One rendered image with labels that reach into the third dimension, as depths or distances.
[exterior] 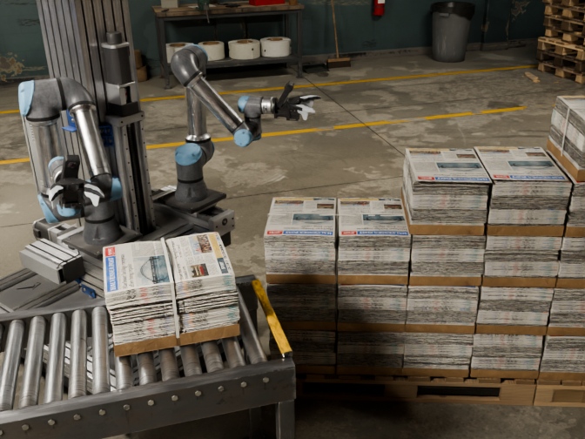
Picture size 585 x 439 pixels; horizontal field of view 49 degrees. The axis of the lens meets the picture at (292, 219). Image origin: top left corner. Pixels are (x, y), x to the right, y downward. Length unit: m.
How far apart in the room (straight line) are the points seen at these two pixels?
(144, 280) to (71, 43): 1.12
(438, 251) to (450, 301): 0.24
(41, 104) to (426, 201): 1.43
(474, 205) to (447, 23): 6.99
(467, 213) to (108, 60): 1.50
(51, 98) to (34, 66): 6.58
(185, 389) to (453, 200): 1.25
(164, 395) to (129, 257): 0.45
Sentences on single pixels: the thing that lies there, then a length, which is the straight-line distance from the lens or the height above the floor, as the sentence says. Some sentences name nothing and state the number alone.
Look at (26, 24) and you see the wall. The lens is 8.93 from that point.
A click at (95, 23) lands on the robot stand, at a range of 2.70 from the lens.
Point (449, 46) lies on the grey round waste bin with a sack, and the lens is 9.50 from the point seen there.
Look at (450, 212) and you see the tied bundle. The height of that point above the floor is 0.93.
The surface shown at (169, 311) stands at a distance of 1.95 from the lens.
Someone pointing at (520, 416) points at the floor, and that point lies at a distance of 3.08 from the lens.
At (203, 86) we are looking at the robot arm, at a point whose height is 1.33.
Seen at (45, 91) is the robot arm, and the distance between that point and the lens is 2.44.
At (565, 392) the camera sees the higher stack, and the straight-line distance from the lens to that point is 3.14.
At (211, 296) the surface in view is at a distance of 1.94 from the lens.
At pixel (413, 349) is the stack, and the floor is 0.29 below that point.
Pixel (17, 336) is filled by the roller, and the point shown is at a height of 0.80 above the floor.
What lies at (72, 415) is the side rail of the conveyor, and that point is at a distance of 1.90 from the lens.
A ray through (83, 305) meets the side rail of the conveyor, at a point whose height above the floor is 0.80.
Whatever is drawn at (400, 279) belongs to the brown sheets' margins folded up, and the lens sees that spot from 2.66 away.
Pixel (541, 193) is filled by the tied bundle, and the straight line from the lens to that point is 2.60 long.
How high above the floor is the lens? 1.99
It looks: 26 degrees down
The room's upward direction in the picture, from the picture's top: 1 degrees counter-clockwise
